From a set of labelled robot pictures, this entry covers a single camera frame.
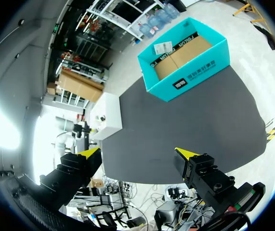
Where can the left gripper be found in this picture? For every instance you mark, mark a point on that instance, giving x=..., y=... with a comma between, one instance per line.
x=81, y=131

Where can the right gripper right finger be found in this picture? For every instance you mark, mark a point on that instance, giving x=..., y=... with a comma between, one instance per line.
x=200, y=173

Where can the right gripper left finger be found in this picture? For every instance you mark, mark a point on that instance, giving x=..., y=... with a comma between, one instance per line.
x=79, y=168

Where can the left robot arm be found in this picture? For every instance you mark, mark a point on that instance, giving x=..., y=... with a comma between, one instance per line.
x=65, y=139

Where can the white shoebox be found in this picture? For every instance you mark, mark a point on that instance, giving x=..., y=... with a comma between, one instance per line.
x=108, y=108

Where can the teal box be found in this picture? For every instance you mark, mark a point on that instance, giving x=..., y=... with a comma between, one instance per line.
x=200, y=77

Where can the brown cardboard box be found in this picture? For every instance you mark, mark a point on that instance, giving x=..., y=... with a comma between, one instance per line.
x=185, y=55

